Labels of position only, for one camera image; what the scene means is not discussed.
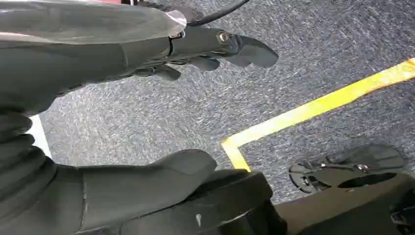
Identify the black robot leg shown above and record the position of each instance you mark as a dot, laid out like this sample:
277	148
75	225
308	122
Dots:
350	211
227	207

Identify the black robot foot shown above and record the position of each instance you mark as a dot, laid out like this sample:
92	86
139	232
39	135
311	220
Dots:
366	160

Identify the yellow floor tape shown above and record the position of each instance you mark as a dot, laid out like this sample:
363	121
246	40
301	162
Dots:
311	108

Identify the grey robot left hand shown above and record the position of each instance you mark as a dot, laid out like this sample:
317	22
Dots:
81	55

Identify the white floor tape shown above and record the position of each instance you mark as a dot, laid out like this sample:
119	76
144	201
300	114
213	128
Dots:
39	134

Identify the ribbed grey left arm sleeve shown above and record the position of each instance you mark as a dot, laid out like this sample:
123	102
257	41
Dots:
22	181

